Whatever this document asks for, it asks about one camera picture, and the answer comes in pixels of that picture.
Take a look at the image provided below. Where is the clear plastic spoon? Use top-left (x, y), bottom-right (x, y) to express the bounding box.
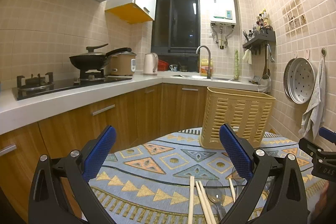
top-left (206, 180), bottom-right (226, 221)

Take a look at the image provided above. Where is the steel kitchen faucet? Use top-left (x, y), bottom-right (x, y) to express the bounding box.
top-left (195, 45), bottom-right (213, 80)

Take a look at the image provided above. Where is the person's hand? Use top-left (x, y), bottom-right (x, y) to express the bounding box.
top-left (313, 181), bottom-right (329, 220)

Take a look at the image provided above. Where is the grey hanging towel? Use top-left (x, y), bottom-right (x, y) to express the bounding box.
top-left (298, 58), bottom-right (326, 139)

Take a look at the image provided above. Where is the perforated steel steamer tray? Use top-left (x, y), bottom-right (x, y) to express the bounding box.
top-left (283, 57), bottom-right (315, 105)

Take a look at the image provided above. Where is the beige plastic utensil basket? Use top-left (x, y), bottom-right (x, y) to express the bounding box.
top-left (199, 87), bottom-right (276, 149)

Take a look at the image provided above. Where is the steel ladle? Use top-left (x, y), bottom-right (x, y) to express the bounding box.
top-left (262, 43), bottom-right (270, 80)

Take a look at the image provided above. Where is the white countertop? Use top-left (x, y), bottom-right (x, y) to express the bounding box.
top-left (1, 72), bottom-right (267, 134)

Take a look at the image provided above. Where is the green bottle brush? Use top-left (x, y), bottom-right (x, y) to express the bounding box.
top-left (234, 50), bottom-right (239, 80)

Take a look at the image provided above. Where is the black gas stove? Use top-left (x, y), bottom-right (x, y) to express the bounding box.
top-left (12, 69), bottom-right (132, 101)

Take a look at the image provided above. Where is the blue patterned tablecloth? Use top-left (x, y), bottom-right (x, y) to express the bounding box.
top-left (86, 128), bottom-right (326, 224)

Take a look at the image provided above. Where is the yellow box by sink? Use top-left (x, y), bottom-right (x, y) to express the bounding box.
top-left (199, 59), bottom-right (213, 76)

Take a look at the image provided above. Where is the steel sink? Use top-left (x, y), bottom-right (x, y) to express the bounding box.
top-left (171, 75), bottom-right (240, 83)

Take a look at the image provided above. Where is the black wok with lid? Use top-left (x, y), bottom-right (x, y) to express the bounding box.
top-left (69, 44), bottom-right (132, 72)

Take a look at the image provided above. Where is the brown rice cooker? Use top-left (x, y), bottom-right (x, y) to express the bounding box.
top-left (106, 52), bottom-right (136, 76)

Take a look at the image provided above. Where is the patterned ceramic mug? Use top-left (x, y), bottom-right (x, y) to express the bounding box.
top-left (169, 64), bottom-right (178, 72)

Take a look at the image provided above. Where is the white gas water heater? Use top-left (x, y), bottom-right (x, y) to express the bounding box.
top-left (209, 0), bottom-right (236, 26)

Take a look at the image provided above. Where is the red basket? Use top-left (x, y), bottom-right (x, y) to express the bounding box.
top-left (158, 60), bottom-right (169, 71)

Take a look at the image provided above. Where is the pink electric kettle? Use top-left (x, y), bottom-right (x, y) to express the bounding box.
top-left (143, 53), bottom-right (158, 75)

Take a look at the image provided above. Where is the dark window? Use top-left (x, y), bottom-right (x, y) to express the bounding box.
top-left (151, 0), bottom-right (201, 55)

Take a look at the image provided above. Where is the black wall spice shelf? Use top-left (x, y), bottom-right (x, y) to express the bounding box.
top-left (242, 30), bottom-right (276, 55)

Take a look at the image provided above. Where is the white wall cabinet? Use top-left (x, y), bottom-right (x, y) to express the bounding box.
top-left (105, 0), bottom-right (157, 24)

